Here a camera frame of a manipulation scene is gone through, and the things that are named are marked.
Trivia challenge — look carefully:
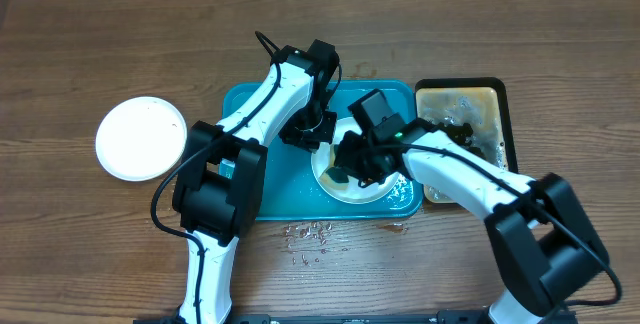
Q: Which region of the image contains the white plate with sauce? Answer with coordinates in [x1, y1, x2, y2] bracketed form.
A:
[311, 117, 400, 204]
[95, 96, 187, 182]

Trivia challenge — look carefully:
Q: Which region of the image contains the yellow green sponge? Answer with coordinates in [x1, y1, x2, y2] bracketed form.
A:
[325, 166, 349, 185]

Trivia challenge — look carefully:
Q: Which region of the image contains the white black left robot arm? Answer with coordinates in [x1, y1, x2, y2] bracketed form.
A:
[172, 40, 339, 323]

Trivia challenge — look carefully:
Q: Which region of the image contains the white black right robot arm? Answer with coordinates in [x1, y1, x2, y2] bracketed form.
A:
[334, 119, 612, 323]

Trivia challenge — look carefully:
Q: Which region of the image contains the teal plastic tray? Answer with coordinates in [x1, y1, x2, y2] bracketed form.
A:
[218, 79, 426, 222]

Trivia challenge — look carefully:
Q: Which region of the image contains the black tray of dirty water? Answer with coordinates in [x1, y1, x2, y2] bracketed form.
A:
[415, 77, 518, 173]

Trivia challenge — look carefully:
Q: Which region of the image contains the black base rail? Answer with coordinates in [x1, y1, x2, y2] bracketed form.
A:
[133, 308, 579, 324]

